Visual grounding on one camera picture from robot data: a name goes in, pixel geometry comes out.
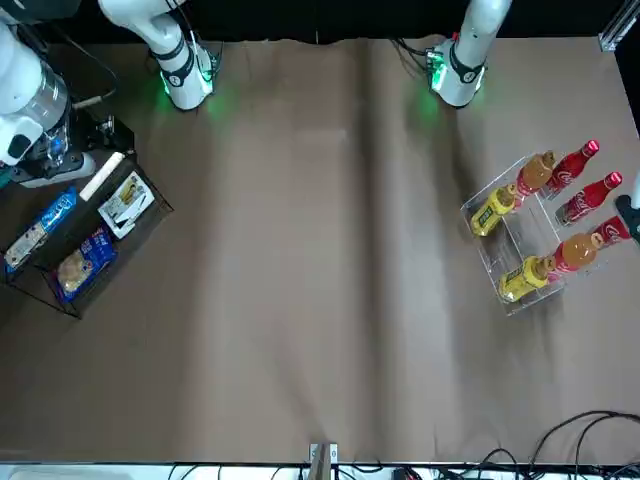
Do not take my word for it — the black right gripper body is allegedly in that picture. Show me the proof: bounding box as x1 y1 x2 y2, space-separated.
74 113 135 156

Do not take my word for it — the red cola bottle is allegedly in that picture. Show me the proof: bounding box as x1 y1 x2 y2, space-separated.
543 139 601 194
589 215 634 250
554 171 625 226

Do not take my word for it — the clear acrylic bottle shelf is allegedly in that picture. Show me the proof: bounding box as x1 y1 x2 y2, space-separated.
459 149 621 317

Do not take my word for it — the white divider strip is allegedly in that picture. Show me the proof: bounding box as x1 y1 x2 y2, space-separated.
78 151 125 202

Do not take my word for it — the white snack package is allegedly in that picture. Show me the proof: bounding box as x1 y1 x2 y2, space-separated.
97 170 156 240

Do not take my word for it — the orange juice bottle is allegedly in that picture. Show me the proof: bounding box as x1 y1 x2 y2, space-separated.
514 149 557 199
545 230 609 281

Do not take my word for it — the long blue white cookie pack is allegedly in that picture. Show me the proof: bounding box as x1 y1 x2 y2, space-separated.
3 187 80 274

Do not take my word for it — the yellow label tea bottle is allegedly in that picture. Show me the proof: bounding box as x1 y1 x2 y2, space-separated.
469 183 521 238
497 254 555 305

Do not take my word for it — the blue snack bag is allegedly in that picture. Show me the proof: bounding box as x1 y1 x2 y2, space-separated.
53 225 119 304

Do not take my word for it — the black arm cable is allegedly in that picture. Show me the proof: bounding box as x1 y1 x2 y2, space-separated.
29 19 119 109

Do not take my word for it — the black wire basket shelf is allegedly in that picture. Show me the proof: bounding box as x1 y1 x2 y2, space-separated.
0 144 175 321

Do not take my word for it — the aluminium profile rail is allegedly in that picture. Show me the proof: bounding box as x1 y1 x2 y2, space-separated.
597 0 640 54

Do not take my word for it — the black base cable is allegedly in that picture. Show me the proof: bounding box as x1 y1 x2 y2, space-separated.
392 37 434 79

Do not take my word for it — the aluminium profile post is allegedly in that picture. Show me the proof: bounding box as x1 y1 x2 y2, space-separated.
307 442 340 480

